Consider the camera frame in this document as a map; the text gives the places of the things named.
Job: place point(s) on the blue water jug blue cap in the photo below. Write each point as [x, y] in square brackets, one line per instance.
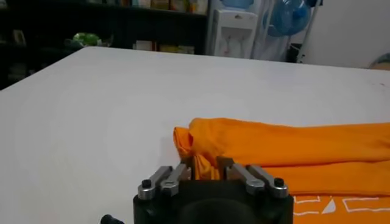
[288, 18]

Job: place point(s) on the large white table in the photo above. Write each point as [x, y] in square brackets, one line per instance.
[91, 121]

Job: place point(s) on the black shelving unit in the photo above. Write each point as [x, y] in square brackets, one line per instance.
[137, 27]

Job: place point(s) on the white water dispenser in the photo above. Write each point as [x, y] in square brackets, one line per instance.
[233, 33]

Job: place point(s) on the orange t-shirt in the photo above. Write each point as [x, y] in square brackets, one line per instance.
[289, 146]

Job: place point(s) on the blue water jug with label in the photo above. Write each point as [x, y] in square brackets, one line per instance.
[237, 3]

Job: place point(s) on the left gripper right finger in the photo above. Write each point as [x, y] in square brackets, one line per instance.
[250, 178]

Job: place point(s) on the bowl with green items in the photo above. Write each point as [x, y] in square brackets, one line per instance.
[86, 39]

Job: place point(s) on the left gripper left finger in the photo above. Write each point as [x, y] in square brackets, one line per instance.
[167, 179]

